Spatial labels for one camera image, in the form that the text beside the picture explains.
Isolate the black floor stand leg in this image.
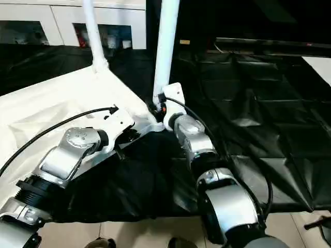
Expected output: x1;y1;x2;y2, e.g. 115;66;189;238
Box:
304;215;331;231

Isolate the white cabinet with glass doors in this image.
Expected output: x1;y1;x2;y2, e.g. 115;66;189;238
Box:
0;0;148;50

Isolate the red bottle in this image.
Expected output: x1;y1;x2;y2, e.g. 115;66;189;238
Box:
77;28;86;48

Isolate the white flat sheet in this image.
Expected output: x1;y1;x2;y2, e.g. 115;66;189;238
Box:
302;56;331;86

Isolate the dark robot body part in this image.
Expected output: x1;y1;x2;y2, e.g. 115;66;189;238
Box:
169;237;200;248
86;237;116;248

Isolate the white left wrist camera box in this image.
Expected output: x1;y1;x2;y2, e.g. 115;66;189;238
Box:
102;107;136;153

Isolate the long black metal bar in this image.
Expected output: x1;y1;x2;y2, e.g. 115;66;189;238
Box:
214;37;331;57

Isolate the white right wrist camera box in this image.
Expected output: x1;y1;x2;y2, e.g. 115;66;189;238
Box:
161;82;187;132

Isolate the black work mat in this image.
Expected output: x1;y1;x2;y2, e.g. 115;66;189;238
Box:
0;42;331;224

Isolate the white plastic table top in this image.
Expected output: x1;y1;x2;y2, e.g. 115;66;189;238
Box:
0;66;166;223

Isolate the white plastic table leg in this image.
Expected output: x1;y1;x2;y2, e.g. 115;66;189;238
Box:
152;0;181;104
82;0;110;75

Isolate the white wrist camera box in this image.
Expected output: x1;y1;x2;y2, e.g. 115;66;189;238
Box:
161;82;187;132
102;107;136;153

